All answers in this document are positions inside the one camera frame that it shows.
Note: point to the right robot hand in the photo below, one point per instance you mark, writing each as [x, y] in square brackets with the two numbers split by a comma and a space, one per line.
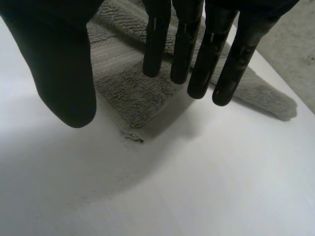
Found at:
[56, 61]

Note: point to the grey towel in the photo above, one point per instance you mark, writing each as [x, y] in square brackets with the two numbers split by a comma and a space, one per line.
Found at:
[128, 98]

